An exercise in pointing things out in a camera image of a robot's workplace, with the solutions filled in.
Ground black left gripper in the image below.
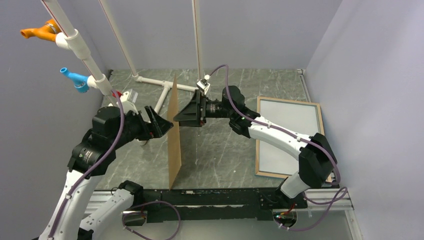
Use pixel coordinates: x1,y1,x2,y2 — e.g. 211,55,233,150
111,104,174,149

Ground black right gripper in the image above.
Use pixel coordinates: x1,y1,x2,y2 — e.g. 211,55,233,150
173,90,234,128

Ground wooden frame backing board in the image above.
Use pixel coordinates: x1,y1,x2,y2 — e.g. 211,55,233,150
167,75,182,190

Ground wooden picture frame with glass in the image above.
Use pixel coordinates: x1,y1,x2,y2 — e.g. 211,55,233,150
255,96,325,179

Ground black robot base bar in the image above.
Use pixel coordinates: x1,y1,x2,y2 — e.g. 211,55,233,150
131,187,308,223

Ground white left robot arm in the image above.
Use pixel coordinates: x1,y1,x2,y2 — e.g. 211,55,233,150
38,106,174,240

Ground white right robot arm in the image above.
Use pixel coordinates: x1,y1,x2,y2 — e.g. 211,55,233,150
173,85,341,208

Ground blue plastic hook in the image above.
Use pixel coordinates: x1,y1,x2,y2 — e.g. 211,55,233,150
60,67,90,93

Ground white PVC pipe rack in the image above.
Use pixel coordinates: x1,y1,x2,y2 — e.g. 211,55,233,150
42,0,200,116

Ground orange plastic hook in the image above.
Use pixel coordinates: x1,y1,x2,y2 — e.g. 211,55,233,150
20,18,62,42

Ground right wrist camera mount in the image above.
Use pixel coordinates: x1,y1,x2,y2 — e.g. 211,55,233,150
196,74,211,97

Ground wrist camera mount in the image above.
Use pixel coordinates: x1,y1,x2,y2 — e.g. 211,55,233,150
196,74,211,97
117,89,140,115

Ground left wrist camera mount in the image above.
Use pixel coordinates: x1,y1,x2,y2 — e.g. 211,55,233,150
117,89,140,115

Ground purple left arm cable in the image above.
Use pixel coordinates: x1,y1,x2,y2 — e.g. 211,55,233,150
47,90,182,240

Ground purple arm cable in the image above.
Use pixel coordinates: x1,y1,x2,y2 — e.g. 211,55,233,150
208,63,349,232
47,90,182,240

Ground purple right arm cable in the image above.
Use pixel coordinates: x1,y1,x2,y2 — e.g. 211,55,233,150
208,63,349,232

